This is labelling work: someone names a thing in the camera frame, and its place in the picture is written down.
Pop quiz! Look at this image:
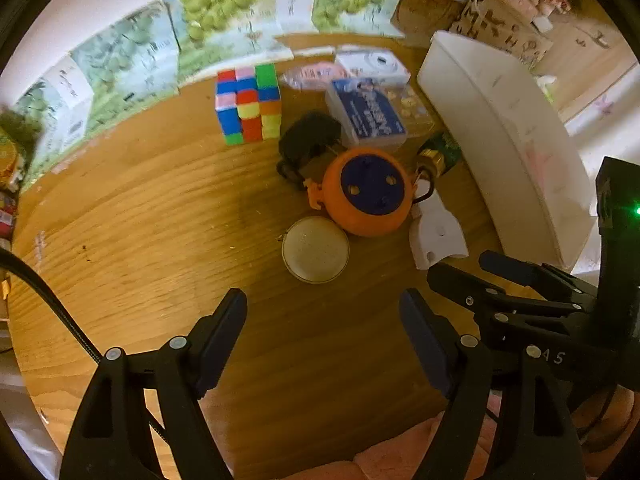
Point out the brown cardboard with drawing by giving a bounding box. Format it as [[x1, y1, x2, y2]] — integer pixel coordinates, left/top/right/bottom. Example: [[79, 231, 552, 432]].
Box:
[[390, 0, 463, 41]]

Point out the multicoloured puzzle cube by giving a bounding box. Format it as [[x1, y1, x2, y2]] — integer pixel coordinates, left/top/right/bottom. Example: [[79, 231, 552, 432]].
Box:
[[215, 63, 283, 147]]

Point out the printed canvas bag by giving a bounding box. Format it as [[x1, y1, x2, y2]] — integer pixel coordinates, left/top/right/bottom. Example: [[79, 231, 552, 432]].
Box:
[[450, 5, 556, 68]]

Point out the yellow juice pack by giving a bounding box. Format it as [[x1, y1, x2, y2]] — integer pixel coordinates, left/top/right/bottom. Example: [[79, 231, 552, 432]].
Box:
[[0, 130, 23, 191]]

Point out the white flared plastic piece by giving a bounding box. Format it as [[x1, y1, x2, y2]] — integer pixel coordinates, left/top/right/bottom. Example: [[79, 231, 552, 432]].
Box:
[[408, 190, 469, 271]]

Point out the orange round gadget with carabiner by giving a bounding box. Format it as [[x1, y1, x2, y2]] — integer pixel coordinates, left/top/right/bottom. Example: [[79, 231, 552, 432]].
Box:
[[306, 146, 437, 238]]

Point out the red packet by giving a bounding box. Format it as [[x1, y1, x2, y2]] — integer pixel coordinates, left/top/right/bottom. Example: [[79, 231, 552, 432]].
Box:
[[0, 195, 16, 241]]

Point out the clear box with blue label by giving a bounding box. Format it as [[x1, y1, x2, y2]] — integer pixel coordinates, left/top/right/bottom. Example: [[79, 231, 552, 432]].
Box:
[[325, 76, 409, 148]]

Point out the round cream tin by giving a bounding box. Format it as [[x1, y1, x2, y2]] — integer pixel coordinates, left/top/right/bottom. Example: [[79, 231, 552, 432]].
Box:
[[281, 216, 351, 284]]

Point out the pink round case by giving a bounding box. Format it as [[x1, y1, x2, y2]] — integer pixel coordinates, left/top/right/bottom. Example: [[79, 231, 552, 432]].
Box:
[[282, 61, 351, 92]]

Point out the pink fleece clothing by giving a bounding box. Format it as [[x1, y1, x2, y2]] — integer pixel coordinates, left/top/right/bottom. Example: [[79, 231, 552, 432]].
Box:
[[285, 390, 640, 480]]

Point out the white toy camera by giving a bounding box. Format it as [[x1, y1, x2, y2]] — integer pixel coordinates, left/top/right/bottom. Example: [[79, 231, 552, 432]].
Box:
[[334, 47, 411, 83]]

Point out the black cable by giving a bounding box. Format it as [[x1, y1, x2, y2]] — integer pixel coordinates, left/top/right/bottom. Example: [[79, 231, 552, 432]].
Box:
[[0, 247, 166, 441]]

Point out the white plastic bin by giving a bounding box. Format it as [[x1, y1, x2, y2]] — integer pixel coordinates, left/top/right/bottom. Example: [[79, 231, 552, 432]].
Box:
[[416, 30, 599, 271]]

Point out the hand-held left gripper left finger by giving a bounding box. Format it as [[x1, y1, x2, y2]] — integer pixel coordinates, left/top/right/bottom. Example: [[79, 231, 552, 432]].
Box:
[[60, 287, 248, 480]]

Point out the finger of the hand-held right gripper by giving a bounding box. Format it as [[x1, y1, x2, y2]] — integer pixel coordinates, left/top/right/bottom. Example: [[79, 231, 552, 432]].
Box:
[[426, 261, 597, 335], [478, 250, 599, 307]]

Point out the grape print cardboard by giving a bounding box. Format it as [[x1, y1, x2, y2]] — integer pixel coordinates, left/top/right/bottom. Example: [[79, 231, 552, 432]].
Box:
[[277, 0, 407, 38], [12, 0, 296, 186]]

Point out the black power adapter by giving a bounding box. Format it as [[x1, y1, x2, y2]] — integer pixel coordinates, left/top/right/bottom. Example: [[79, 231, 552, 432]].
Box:
[[276, 111, 343, 191]]

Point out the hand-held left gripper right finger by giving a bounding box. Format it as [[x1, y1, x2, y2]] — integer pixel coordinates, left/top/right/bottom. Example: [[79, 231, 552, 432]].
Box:
[[398, 287, 586, 480]]

